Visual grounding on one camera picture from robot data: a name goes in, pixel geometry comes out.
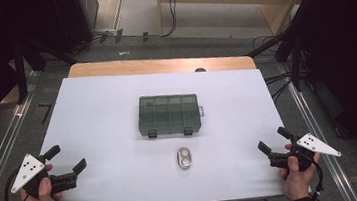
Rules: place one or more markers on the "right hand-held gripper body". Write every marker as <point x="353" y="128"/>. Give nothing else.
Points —
<point x="315" y="144"/>

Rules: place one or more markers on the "light wooden shelf unit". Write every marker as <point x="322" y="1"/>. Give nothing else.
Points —
<point x="278" y="13"/>

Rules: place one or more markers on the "person's right hand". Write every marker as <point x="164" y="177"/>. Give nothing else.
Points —
<point x="296" y="178"/>

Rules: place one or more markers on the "black angle bracket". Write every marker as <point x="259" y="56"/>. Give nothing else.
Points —
<point x="48" y="110"/>

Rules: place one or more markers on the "silver button battery pack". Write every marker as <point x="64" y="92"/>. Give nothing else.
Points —
<point x="184" y="158"/>

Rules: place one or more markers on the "white table sheet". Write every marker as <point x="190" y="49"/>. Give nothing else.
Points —
<point x="109" y="128"/>

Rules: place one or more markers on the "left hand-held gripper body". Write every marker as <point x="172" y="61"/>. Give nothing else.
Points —
<point x="28" y="170"/>

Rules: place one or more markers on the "black cabinet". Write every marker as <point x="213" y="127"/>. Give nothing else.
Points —
<point x="74" y="17"/>

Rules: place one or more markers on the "metal floor rail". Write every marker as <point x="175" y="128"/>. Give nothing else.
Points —
<point x="317" y="132"/>
<point x="1" y="156"/>

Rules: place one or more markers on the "grey translucent compartment box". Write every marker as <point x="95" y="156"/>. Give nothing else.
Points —
<point x="168" y="115"/>

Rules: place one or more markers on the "wooden table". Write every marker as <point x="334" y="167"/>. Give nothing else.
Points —
<point x="149" y="65"/>

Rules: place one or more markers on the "black metal stand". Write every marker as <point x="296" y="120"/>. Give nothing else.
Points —
<point x="20" y="73"/>
<point x="294" y="58"/>

